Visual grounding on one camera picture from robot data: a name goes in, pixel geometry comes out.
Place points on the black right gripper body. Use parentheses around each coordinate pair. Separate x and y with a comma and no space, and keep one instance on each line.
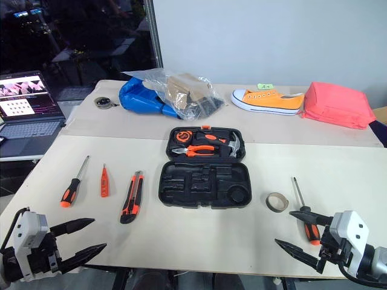
(335,247)

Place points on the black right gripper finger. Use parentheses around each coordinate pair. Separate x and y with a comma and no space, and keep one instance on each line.
(311,218)
(302,254)

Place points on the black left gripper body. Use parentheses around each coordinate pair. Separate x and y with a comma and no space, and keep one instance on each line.
(42,256)

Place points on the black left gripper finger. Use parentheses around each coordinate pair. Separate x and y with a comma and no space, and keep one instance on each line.
(72,226)
(84,256)

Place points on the black orange screwdriver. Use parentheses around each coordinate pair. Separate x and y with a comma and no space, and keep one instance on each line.
(312,232)
(70,193)

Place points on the roll of tape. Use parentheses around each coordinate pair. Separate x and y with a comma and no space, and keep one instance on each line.
(270,204)

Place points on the orange voltage tester pen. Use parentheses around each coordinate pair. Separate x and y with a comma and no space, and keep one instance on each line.
(104,184)

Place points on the orange black utility knife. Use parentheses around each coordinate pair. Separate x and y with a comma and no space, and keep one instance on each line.
(132,199)

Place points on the black orange tool case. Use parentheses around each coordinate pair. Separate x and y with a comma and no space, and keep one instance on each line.
(205,193)

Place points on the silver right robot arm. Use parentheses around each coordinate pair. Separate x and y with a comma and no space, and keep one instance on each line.
(378,262)

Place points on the open laptop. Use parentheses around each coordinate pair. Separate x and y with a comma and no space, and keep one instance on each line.
(27,130)

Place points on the dark blue object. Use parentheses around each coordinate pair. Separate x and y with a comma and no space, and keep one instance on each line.
(379,134)

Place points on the pink fabric bag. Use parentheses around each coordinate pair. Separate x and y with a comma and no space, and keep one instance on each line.
(335,105)

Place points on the cardboard carton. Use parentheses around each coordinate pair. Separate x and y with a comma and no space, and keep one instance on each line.
(381,114)

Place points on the orange canvas sneaker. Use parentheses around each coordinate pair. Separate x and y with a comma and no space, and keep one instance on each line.
(266,101)

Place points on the small round metal tin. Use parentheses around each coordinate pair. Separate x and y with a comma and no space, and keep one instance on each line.
(102,102)

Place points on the green paper tag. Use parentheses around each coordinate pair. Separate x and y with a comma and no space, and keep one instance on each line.
(265,86)

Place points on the black orange tape measure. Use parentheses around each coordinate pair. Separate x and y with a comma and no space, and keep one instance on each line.
(183,137)

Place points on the blue bag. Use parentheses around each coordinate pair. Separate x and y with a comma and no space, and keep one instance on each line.
(136,98)

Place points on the clear plastic bag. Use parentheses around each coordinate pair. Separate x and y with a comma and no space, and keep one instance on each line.
(181,90)

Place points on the brown cardboard box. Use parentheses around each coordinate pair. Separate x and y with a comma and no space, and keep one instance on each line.
(181,87)

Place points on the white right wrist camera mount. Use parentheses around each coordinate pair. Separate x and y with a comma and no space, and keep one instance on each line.
(353,226)

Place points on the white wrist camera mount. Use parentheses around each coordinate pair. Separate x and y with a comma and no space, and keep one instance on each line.
(26,229)
(353,226)

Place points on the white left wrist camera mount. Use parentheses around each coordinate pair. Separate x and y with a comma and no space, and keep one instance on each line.
(26,229)

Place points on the silver window frame post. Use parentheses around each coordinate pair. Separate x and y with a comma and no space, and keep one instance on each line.
(155,33)

